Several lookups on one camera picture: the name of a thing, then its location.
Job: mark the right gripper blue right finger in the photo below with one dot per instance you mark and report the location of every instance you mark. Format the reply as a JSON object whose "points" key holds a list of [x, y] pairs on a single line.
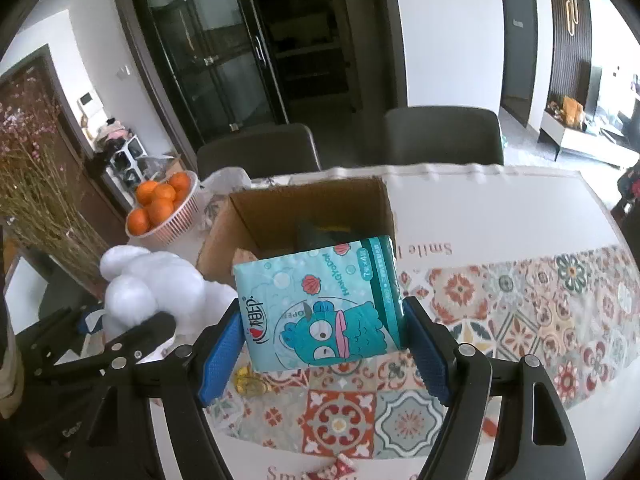
{"points": [[534, 438]]}

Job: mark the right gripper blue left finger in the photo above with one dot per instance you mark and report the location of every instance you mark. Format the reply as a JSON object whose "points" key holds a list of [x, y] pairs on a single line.
{"points": [[117, 438]]}

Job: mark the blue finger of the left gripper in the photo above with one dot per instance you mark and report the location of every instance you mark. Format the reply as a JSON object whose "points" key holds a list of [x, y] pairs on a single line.
{"points": [[133, 345]]}

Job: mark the white plush toy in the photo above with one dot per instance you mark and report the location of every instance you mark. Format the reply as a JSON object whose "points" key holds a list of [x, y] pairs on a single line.
{"points": [[143, 283]]}

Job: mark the small red candy packet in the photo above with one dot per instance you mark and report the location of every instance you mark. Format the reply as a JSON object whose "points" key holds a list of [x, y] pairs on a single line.
{"points": [[341, 468]]}

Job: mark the teal tissue pack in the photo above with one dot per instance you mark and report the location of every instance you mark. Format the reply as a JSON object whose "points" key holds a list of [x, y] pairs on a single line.
{"points": [[323, 307]]}

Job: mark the green knitted glove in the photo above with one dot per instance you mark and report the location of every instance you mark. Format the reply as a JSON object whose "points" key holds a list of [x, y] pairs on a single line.
{"points": [[309, 236]]}

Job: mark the glass vase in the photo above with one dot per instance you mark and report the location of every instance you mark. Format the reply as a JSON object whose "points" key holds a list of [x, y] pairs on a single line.
{"points": [[79, 251]]}

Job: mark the pink fruit basket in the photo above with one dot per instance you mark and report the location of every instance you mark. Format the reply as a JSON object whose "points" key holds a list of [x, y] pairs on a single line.
{"points": [[186, 212]]}

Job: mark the orange fruit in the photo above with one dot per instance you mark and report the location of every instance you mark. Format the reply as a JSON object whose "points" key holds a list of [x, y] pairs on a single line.
{"points": [[138, 222], [160, 210], [180, 181]]}

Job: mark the brown cardboard box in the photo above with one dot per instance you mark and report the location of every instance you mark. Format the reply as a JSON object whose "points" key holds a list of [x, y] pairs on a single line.
{"points": [[280, 220]]}

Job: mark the dried flower bouquet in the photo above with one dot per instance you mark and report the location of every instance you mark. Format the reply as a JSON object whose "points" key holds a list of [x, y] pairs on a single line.
{"points": [[39, 197]]}

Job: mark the floral tissue box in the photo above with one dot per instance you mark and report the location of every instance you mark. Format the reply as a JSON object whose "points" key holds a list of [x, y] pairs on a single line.
{"points": [[214, 190]]}

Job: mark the white tablecloth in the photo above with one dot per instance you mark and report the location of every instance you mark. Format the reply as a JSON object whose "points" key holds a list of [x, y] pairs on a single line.
{"points": [[515, 260]]}

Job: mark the dark chair back left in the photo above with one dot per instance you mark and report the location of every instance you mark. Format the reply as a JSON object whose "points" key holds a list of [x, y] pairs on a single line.
{"points": [[262, 151]]}

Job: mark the dark chair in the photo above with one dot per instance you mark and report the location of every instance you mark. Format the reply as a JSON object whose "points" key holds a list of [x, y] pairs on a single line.
{"points": [[456, 135], [262, 151]]}

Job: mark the white tv console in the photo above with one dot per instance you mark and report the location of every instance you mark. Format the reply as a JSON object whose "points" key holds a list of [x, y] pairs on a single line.
{"points": [[592, 146]]}

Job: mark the black glass cabinet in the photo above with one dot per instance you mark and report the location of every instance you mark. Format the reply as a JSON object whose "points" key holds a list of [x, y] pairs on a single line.
{"points": [[213, 68]]}

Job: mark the dark chair back right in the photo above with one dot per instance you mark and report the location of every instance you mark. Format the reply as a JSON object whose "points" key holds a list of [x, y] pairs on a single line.
{"points": [[456, 135]]}

